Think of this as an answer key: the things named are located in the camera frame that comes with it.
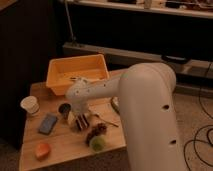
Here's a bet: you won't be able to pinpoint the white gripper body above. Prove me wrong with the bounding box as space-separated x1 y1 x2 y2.
67 111 86 131

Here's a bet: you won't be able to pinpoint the striped brown white eraser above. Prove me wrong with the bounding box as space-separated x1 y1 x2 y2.
76 115 90 131

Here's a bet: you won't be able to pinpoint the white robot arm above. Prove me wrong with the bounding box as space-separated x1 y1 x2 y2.
66 63 187 171

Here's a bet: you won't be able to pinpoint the dark metal cup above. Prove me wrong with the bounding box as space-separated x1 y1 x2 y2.
58 103 71 119

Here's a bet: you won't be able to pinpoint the white paper cup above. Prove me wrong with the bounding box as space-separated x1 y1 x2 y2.
20 96 39 116

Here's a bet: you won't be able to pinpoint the blue sponge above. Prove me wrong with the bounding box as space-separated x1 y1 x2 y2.
38 114 58 135

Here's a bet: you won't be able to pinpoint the dark red grape bunch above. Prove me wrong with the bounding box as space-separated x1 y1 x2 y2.
85 123 107 145

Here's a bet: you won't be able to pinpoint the green kiwi half toy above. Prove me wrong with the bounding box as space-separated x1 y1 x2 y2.
89 136 105 153

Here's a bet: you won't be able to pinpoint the orange toy fruit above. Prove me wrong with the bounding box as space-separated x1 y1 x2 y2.
35 143 51 160

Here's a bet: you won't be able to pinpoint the orange plastic bin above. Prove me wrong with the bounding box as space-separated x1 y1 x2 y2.
46 54 109 95

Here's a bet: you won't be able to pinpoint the grey metal shelf rail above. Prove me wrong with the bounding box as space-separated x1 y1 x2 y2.
63 42 213 79

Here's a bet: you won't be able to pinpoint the black floor cables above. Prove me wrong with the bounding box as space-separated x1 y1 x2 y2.
183 61 213 171

